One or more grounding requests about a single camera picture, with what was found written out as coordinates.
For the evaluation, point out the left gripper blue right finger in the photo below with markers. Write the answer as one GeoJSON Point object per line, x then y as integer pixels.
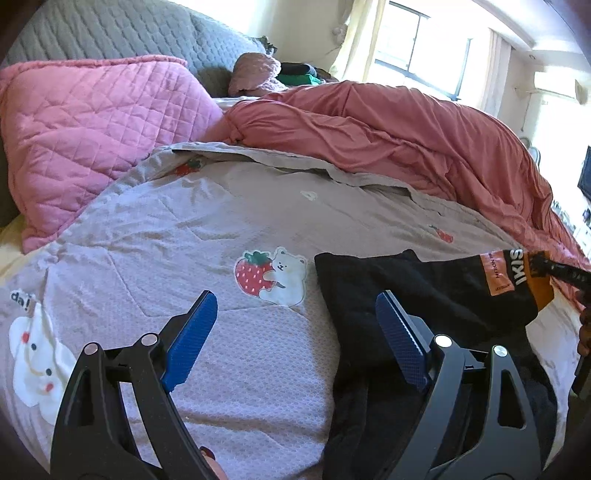
{"type": "Point", "coordinates": [476, 422]}

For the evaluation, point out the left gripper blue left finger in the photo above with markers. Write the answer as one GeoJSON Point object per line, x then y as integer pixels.
{"type": "Point", "coordinates": [92, 436]}

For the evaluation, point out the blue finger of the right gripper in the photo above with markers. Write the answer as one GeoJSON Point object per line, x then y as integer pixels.
{"type": "Point", "coordinates": [540, 265]}

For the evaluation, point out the green and black clothes pile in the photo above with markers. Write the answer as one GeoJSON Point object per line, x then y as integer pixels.
{"type": "Point", "coordinates": [297, 74]}

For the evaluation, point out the right hand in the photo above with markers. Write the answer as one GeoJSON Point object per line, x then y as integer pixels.
{"type": "Point", "coordinates": [584, 345]}

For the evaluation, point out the left hand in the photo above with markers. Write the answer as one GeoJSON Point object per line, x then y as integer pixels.
{"type": "Point", "coordinates": [212, 463]}

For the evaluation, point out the salmon red blanket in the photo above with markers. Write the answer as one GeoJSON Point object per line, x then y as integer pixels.
{"type": "Point", "coordinates": [447, 150]}

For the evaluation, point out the cream curtain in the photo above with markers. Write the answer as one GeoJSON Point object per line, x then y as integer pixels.
{"type": "Point", "coordinates": [358, 48]}

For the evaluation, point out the pink quilted pillow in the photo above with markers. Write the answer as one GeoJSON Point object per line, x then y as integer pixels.
{"type": "Point", "coordinates": [72, 127]}

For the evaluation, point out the dusty pink small pillow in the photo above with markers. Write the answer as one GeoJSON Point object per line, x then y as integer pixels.
{"type": "Point", "coordinates": [255, 74]}

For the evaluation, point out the grey quilted headboard cover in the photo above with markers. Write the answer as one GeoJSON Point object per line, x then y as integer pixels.
{"type": "Point", "coordinates": [113, 29]}

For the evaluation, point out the window with dark frame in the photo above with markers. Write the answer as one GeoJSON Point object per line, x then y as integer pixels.
{"type": "Point", "coordinates": [419, 50]}

